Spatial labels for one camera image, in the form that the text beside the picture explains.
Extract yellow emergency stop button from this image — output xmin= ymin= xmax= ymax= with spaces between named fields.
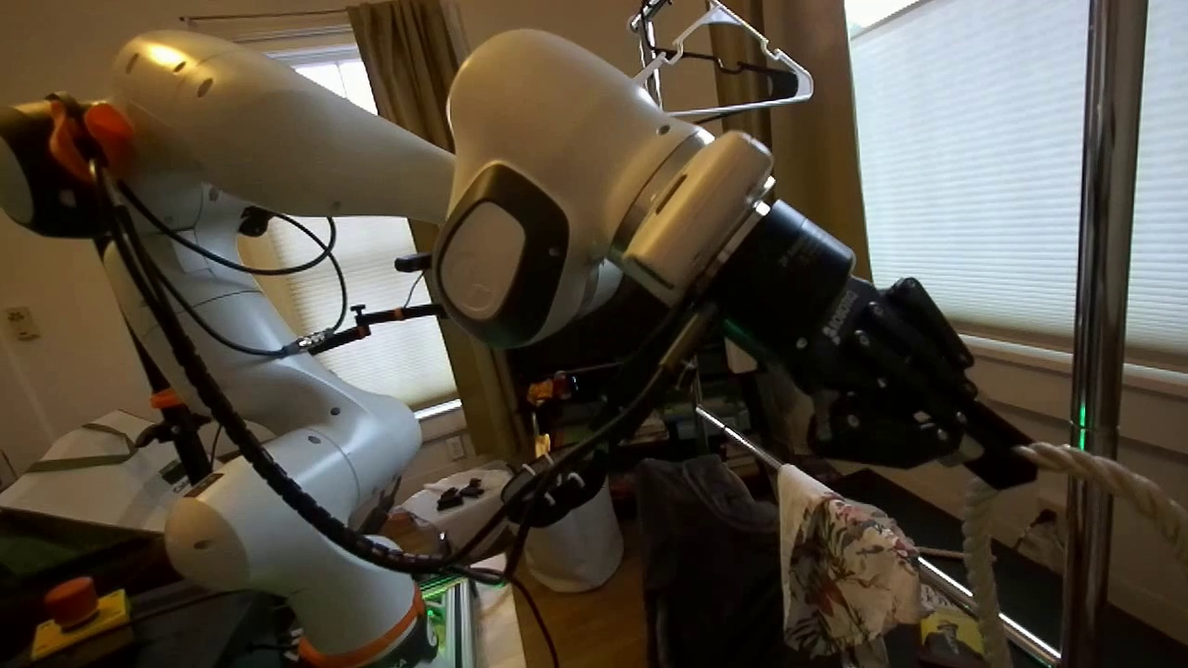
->
xmin=27 ymin=573 xmax=134 ymax=668

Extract chrome rack post green light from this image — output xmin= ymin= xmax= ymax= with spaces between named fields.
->
xmin=1057 ymin=0 xmax=1156 ymax=668

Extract yellow printed package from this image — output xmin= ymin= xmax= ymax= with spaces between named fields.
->
xmin=914 ymin=607 xmax=988 ymax=659

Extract dark grey cloth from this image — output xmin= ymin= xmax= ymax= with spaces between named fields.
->
xmin=632 ymin=454 xmax=796 ymax=668

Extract floral print cloth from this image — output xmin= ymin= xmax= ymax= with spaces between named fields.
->
xmin=773 ymin=461 xmax=981 ymax=668

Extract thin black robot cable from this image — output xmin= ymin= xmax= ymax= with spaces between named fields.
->
xmin=114 ymin=179 xmax=358 ymax=366

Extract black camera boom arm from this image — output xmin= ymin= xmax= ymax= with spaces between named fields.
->
xmin=300 ymin=297 xmax=445 ymax=361

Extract chrome rack lower rail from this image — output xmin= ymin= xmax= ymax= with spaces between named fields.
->
xmin=696 ymin=403 xmax=1070 ymax=668

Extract white plastic clothes hanger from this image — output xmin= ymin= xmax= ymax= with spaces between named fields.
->
xmin=627 ymin=0 xmax=821 ymax=125

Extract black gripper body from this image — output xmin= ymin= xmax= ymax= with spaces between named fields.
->
xmin=805 ymin=276 xmax=994 ymax=471

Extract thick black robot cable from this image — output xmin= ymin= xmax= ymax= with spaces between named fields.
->
xmin=106 ymin=183 xmax=747 ymax=594

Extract white window blind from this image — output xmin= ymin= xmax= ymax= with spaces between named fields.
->
xmin=842 ymin=0 xmax=1188 ymax=372
xmin=236 ymin=41 xmax=463 ymax=414

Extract white plastic bin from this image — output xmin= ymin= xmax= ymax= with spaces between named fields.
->
xmin=512 ymin=466 xmax=632 ymax=597

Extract olive green curtain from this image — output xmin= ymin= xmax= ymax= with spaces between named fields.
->
xmin=711 ymin=0 xmax=873 ymax=277
xmin=343 ymin=0 xmax=529 ymax=465

